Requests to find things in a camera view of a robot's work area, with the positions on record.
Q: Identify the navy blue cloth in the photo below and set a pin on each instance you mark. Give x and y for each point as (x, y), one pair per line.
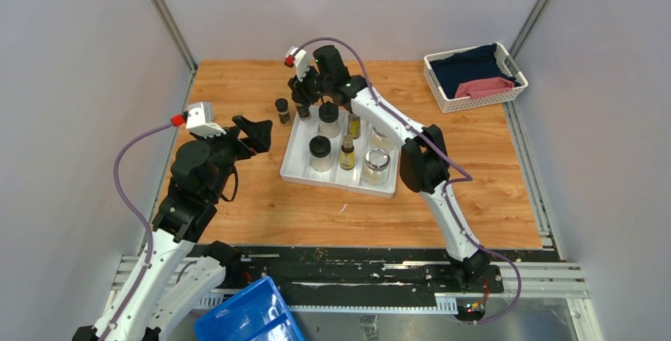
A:
(477, 63)

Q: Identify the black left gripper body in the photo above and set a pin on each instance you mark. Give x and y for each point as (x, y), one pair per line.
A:
(227, 149)

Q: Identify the small dark spice jar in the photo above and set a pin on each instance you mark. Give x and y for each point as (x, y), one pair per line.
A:
(283, 110)
(303, 111)

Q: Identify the black lid bead jar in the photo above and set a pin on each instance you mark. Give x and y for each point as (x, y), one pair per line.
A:
(320, 150)
(328, 124)

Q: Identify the white divided organizer tray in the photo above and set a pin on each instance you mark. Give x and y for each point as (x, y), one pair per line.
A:
(296, 167)

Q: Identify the glass jar with grains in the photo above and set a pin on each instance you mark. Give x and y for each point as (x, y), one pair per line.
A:
(379, 140)

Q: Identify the white plastic basket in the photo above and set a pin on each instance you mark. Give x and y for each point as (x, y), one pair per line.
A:
(506, 64)

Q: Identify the blue plastic bin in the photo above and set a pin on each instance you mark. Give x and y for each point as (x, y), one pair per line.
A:
(258, 312)

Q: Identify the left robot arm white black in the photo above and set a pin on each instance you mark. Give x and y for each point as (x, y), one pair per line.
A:
(145, 308)

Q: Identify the pink cloth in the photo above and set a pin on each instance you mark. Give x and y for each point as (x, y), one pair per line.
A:
(485, 87)

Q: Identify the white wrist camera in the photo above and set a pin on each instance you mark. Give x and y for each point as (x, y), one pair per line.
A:
(299, 60)
(198, 118)

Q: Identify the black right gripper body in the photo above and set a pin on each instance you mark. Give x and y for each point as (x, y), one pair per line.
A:
(312, 88)

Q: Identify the glass jar front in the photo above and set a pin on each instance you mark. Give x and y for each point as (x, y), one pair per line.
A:
(376, 166)

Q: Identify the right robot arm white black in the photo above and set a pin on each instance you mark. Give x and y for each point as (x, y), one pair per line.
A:
(424, 162)

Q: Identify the yellow label sauce bottle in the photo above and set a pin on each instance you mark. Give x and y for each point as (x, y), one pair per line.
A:
(346, 156)
(354, 126)

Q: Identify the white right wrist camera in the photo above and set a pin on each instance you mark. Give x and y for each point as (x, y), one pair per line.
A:
(299, 60)

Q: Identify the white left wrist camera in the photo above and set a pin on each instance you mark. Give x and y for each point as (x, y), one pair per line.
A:
(198, 118)

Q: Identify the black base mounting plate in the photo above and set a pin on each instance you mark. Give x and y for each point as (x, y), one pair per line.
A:
(359, 277)

